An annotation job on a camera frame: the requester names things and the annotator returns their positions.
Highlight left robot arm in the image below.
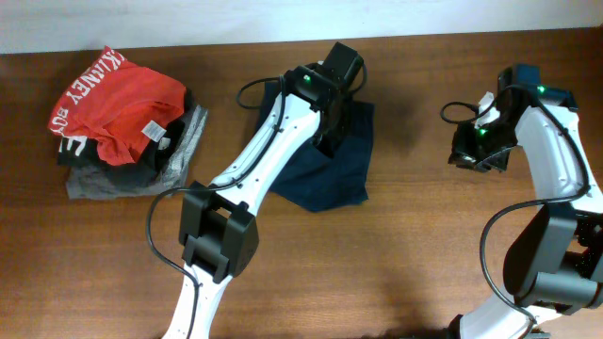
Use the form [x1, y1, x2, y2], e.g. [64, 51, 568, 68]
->
[165, 42, 366, 338]

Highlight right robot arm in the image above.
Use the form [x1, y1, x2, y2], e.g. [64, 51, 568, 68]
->
[443, 64, 602, 338]

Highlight navy blue shorts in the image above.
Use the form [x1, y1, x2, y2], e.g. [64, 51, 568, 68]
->
[269, 101, 375, 213]

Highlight black folded shirt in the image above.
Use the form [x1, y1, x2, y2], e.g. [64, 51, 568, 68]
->
[57, 89, 194, 189]

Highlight right black cable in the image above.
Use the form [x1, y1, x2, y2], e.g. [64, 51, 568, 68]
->
[440, 84, 593, 339]

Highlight grey folded shirt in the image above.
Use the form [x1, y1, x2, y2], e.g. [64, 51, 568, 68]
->
[65, 103, 207, 200]

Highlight red folded shirt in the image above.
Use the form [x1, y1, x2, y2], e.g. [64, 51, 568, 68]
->
[47, 46, 187, 166]

